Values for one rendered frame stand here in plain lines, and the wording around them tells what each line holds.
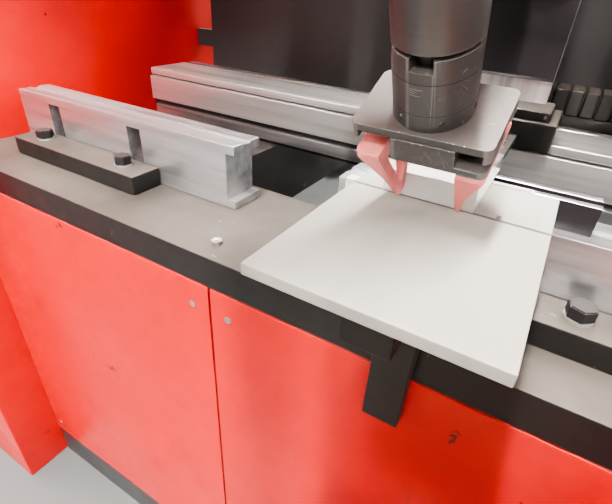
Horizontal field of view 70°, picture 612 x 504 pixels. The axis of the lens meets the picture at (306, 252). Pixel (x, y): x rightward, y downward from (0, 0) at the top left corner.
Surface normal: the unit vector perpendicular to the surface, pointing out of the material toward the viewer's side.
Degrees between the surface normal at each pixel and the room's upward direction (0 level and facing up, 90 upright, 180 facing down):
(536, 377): 0
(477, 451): 90
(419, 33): 117
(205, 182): 90
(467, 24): 107
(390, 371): 90
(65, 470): 0
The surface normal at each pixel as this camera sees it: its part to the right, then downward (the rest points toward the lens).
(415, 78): -0.60, 0.72
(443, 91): -0.04, 0.83
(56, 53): 0.86, 0.31
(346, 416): -0.51, 0.43
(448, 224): 0.05, -0.85
